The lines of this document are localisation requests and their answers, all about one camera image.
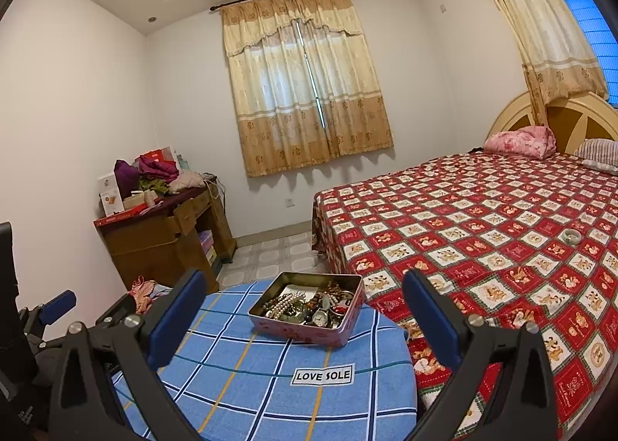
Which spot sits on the jade pendant red tassel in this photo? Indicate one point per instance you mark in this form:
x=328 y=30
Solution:
x=327 y=302

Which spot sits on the pink quilt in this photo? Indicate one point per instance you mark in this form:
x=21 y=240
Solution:
x=521 y=141

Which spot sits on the silver wristwatch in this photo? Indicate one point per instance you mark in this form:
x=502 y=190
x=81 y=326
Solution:
x=319 y=319

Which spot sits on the pink tin box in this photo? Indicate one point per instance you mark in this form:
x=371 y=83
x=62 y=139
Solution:
x=309 y=325

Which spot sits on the wooden headboard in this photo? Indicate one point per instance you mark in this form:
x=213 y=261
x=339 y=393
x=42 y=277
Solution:
x=579 y=117

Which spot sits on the magenta cloth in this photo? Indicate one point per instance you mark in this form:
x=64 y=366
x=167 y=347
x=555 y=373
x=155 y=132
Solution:
x=159 y=168

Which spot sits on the white wall socket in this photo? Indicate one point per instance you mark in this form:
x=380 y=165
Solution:
x=289 y=202

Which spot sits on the pile of clothes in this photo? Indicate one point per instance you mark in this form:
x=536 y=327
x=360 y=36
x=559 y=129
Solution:
x=145 y=294

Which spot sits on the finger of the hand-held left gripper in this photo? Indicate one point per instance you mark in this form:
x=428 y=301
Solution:
x=58 y=308
x=116 y=309

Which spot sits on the striped pillow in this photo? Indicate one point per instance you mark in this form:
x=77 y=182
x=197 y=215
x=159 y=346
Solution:
x=598 y=154

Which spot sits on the stacked boxes under desk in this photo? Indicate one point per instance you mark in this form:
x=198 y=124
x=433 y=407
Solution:
x=206 y=248

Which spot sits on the purple cloth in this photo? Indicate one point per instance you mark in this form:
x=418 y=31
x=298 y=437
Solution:
x=126 y=178

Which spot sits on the wooden desk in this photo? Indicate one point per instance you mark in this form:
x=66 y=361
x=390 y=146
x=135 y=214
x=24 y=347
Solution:
x=159 y=243

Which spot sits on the blue plaid tablecloth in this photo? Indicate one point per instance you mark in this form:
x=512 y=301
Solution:
x=270 y=388

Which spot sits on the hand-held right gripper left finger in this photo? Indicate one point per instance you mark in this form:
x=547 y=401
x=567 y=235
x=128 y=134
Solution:
x=174 y=320

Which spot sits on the red patterned bed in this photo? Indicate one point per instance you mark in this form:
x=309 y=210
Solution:
x=483 y=228

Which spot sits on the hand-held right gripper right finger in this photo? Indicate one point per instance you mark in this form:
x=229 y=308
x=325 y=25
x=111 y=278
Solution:
x=432 y=325

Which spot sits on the window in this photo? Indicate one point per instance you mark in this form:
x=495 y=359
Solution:
x=589 y=11

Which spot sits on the jade bangle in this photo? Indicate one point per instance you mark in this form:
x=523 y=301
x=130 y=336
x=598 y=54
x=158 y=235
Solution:
x=570 y=236

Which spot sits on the beige patterned curtain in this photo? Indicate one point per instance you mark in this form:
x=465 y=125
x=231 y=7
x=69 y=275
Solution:
x=540 y=35
x=299 y=93

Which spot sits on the beige cloth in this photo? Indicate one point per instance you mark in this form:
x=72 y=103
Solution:
x=188 y=180

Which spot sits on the red flat box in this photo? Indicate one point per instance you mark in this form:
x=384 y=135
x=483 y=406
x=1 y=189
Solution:
x=123 y=216

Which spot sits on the white cardboard box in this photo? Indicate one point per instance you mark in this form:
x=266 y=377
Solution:
x=108 y=195

